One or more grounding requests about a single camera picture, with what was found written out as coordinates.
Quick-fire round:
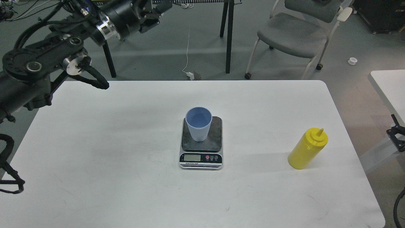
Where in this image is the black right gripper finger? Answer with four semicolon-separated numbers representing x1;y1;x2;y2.
386;114;405;152

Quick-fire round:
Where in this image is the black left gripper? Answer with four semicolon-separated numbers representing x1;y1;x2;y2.
95;0;172;40

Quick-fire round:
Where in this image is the yellow squeeze bottle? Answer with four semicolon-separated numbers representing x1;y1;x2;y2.
288;128;328;170

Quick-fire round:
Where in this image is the blue ribbed plastic cup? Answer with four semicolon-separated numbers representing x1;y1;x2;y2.
185;107;213;142

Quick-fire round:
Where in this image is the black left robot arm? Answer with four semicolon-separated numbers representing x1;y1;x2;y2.
0;0;173;122

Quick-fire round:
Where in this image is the digital kitchen scale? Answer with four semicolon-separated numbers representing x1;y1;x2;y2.
178;116;224;170

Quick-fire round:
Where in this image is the white side table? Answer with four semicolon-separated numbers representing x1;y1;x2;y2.
368;69;405;126

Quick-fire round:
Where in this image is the black trestle table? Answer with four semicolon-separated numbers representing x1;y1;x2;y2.
102;0;236;78

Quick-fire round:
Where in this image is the small white plastic spool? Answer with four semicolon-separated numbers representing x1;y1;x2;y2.
347;57;358;66

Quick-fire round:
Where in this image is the dark cabinet corner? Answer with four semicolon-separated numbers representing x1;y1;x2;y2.
353;0;405;34

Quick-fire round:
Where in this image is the grey office chair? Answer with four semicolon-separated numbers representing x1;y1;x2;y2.
244;0;353;80

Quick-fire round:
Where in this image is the white cable with plug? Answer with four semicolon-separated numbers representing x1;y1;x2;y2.
182;24;203;80

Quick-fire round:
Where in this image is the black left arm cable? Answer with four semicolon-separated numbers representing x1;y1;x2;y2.
78;65;110;90

